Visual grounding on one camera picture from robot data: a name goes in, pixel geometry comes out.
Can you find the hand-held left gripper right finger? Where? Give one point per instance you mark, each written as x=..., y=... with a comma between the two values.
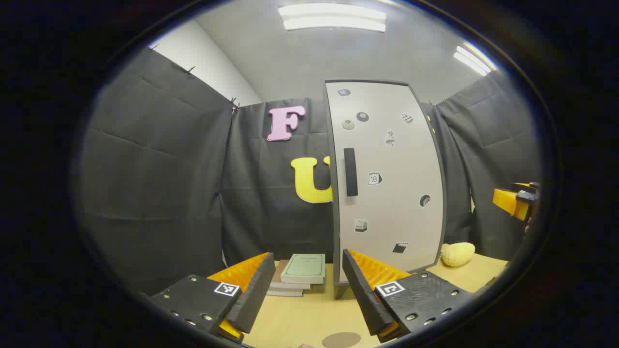
x=365, y=299

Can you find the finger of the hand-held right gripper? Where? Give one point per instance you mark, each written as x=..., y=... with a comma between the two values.
x=510, y=202

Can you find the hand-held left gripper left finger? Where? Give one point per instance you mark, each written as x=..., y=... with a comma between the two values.
x=254, y=299

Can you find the brown round coaster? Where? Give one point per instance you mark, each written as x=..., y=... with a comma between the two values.
x=341, y=340

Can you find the white cabinet door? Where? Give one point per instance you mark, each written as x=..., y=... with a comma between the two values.
x=387, y=217

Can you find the dark grey cabinet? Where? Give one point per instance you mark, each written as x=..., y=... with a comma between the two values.
x=341, y=290

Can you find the grey book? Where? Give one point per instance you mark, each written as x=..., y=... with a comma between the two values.
x=284, y=293

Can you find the brown book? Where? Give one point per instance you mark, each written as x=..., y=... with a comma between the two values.
x=280, y=273

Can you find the yellow plush toy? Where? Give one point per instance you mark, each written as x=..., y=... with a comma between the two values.
x=457, y=254

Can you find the black backdrop cloth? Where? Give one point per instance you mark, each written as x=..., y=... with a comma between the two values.
x=159, y=193

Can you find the long ceiling light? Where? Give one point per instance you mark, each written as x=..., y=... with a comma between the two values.
x=333, y=18
x=473, y=59

